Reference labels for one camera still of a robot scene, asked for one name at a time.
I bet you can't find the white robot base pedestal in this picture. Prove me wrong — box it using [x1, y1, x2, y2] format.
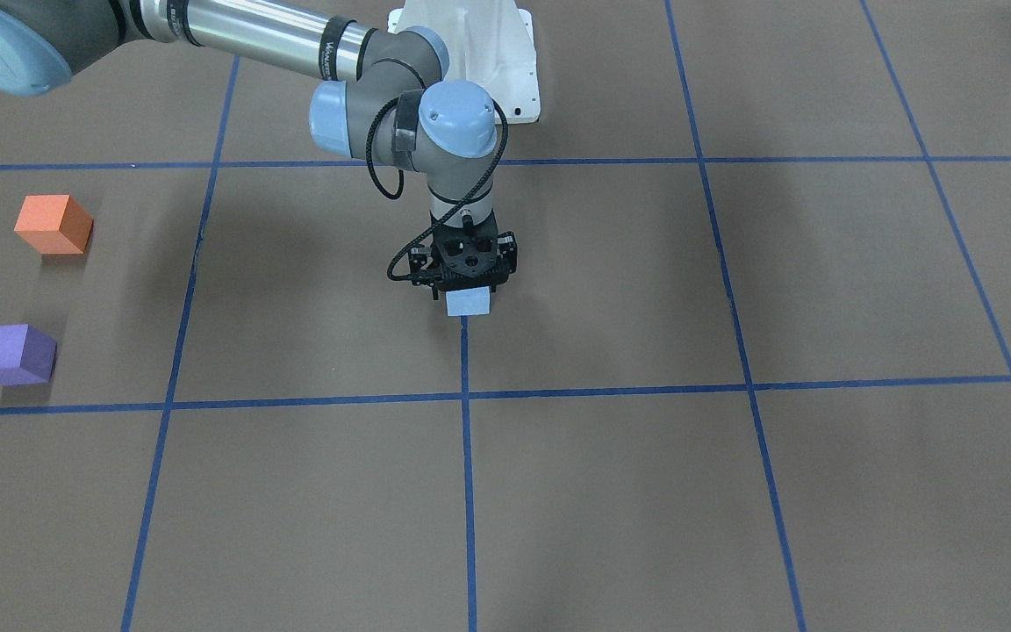
[388, 1, 541, 125]

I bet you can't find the purple block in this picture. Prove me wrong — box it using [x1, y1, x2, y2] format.
[0, 324, 57, 385]

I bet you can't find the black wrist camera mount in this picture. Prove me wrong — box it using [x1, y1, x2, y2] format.
[408, 232, 518, 288]

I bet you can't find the light blue block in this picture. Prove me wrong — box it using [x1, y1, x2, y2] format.
[445, 285, 493, 319]

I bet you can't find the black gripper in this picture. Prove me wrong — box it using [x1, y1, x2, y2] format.
[432, 224, 506, 292]

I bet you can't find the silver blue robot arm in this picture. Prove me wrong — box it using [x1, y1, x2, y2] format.
[0, 1, 518, 292]

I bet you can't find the orange block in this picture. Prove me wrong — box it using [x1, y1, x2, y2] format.
[13, 195, 95, 255]

